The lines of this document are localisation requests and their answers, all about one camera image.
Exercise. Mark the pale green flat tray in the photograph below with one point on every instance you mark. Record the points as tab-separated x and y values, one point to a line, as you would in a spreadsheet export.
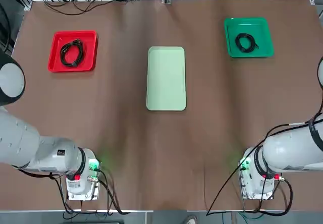
166	80

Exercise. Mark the red plastic tray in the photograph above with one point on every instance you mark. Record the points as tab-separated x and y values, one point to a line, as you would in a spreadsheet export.
88	47

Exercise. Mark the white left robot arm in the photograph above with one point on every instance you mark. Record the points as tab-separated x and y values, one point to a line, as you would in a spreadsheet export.
38	148

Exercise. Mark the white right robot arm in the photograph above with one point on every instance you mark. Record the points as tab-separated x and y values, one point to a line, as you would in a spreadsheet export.
285	150

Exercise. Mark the dark green plastic tray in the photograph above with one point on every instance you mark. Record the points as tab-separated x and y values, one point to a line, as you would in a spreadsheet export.
265	32

